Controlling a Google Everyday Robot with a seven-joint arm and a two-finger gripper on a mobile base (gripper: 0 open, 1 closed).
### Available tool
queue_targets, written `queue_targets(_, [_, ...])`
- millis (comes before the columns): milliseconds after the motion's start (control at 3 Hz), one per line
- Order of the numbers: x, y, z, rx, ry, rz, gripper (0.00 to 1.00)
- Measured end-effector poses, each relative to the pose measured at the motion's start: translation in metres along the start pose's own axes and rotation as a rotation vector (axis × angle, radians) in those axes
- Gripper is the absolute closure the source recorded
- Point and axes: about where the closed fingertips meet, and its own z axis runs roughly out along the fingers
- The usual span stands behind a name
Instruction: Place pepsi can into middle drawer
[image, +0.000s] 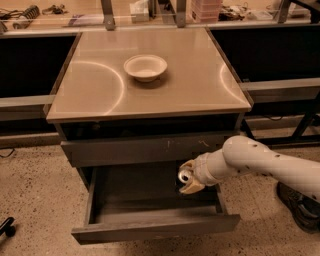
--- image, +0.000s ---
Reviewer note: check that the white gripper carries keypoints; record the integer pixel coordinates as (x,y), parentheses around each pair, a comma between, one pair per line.
(201,170)

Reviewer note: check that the blue pepsi can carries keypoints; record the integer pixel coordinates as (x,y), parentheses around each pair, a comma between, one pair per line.
(185,178)

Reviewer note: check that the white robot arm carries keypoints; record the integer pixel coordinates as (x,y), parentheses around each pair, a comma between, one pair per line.
(241,155)

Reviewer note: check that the closed grey top drawer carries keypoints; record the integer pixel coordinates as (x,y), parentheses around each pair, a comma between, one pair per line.
(142,149)

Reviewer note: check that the open grey middle drawer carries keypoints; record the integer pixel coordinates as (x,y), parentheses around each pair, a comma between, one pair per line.
(142,201)

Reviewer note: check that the grey drawer cabinet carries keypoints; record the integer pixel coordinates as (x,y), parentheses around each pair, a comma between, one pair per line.
(97,99)

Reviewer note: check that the white paper bowl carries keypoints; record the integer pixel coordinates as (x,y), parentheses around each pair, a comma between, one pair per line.
(145,68)

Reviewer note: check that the dark brown shoe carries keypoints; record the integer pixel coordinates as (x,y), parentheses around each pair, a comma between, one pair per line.
(305,211)

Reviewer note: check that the pink stacked plastic containers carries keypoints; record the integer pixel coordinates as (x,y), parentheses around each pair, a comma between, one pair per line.
(205,11)

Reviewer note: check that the white tissue box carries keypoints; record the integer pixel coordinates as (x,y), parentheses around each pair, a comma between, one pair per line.
(139,11)

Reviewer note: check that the black chair caster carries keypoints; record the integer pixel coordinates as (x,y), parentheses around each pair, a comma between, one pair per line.
(7,227)

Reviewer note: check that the black coiled tool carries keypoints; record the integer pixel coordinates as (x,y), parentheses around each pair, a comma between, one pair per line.
(31,13)

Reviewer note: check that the black table leg frame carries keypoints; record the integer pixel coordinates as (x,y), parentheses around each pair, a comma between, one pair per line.
(307,109)

